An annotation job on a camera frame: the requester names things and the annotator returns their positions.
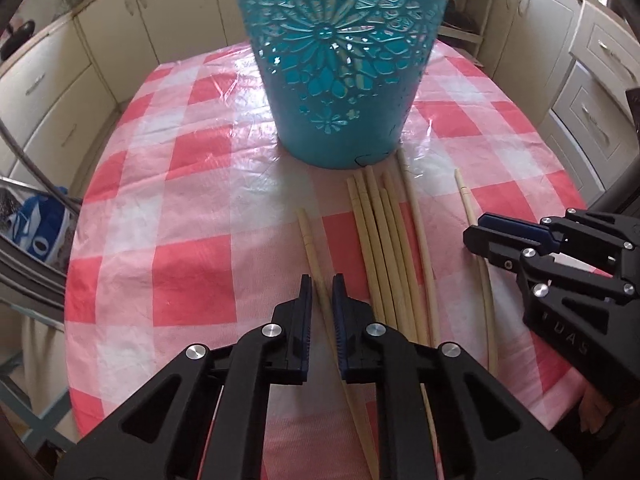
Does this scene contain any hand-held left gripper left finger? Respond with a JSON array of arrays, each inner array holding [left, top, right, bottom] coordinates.
[[52, 274, 315, 480]]

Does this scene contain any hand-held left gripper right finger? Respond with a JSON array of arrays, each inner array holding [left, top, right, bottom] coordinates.
[[332, 273, 584, 480]]

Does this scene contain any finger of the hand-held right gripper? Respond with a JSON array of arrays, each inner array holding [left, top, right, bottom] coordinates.
[[478, 207, 640, 252], [463, 226, 639, 307]]

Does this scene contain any slim bamboo chopstick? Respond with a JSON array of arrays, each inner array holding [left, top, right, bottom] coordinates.
[[296, 208, 381, 480], [454, 169, 499, 375]]

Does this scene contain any teal perforated plastic basket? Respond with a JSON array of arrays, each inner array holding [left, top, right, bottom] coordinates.
[[225, 0, 458, 170]]

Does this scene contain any person's right hand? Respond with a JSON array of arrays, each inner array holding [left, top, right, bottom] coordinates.
[[580, 385, 618, 434]]

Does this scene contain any bunch of bamboo chopsticks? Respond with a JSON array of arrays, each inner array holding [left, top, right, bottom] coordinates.
[[346, 149, 442, 348]]

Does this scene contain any red white checkered tablecloth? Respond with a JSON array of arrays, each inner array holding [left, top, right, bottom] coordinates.
[[62, 42, 608, 480]]

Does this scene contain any dark pan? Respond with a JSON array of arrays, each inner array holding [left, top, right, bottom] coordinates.
[[444, 0, 482, 32]]

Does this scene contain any white wooden shelf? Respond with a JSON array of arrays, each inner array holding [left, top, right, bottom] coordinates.
[[440, 0, 502, 63]]

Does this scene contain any blue white bag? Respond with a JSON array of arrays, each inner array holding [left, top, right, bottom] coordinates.
[[4, 195, 72, 267]]

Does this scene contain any cream drawer cabinet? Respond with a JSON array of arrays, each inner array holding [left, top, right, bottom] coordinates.
[[0, 12, 126, 191]]

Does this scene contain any cream door cabinet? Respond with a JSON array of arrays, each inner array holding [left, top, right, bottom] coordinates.
[[75, 0, 251, 68]]

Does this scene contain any black pot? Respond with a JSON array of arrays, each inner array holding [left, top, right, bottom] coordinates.
[[0, 20, 39, 61]]

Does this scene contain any cream cabinet with silver handles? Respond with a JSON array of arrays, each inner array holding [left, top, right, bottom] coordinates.
[[492, 0, 640, 206]]

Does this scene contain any metal rack frame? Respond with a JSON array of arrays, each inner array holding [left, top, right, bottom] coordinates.
[[0, 120, 85, 311]]

